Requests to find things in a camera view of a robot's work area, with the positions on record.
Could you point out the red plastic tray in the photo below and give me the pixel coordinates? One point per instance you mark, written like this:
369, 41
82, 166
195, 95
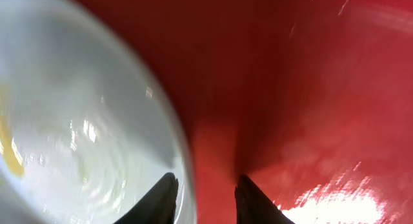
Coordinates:
311, 98

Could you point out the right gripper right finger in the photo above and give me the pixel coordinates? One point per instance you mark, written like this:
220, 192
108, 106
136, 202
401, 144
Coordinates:
254, 207

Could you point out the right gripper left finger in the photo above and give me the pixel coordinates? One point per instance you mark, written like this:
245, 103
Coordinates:
157, 206

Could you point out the cream white plate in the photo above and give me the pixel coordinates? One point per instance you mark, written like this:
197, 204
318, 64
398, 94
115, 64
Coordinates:
91, 126

